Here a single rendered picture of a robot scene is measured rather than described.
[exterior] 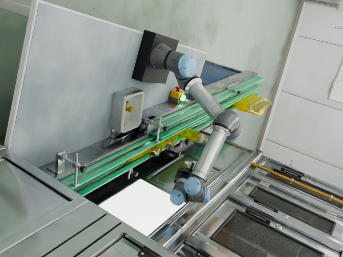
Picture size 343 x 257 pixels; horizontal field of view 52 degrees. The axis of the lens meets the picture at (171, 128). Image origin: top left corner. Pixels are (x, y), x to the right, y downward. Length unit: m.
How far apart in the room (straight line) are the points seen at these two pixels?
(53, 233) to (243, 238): 1.04
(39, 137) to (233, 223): 1.08
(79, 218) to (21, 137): 0.56
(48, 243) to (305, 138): 7.39
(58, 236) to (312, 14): 7.08
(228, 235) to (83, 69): 1.09
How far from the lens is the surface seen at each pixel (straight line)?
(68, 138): 1.85
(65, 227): 1.21
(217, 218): 1.97
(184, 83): 2.03
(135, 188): 1.99
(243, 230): 1.96
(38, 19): 1.54
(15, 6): 1.70
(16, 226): 1.24
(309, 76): 7.88
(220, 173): 2.27
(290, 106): 8.10
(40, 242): 1.16
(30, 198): 1.35
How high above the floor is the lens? 1.95
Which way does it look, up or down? 27 degrees down
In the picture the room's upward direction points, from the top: 114 degrees clockwise
